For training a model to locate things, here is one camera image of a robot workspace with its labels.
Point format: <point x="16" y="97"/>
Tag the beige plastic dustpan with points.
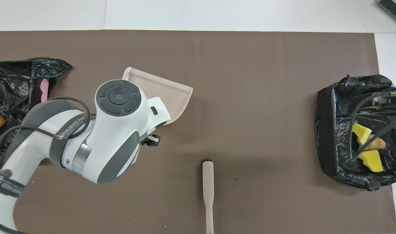
<point x="168" y="94"/>

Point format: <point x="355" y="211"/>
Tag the small yellow sponge piece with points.
<point x="361" y="132"/>

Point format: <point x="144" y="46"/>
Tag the large yellow sponge piece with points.
<point x="371" y="161"/>

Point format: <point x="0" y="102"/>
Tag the orange striped sponge piece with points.
<point x="378" y="143"/>

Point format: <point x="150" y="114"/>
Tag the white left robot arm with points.
<point x="113" y="136"/>

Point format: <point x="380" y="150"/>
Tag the pink bin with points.
<point x="44" y="89"/>

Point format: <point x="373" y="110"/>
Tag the crumpled black trash bag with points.
<point x="9" y="84"/>

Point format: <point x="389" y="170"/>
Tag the open bin with black bag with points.
<point x="334" y="130"/>

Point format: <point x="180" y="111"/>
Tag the brown table mat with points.
<point x="249" y="65"/>

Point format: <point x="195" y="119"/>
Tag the dark ribbed panel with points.
<point x="394" y="9"/>

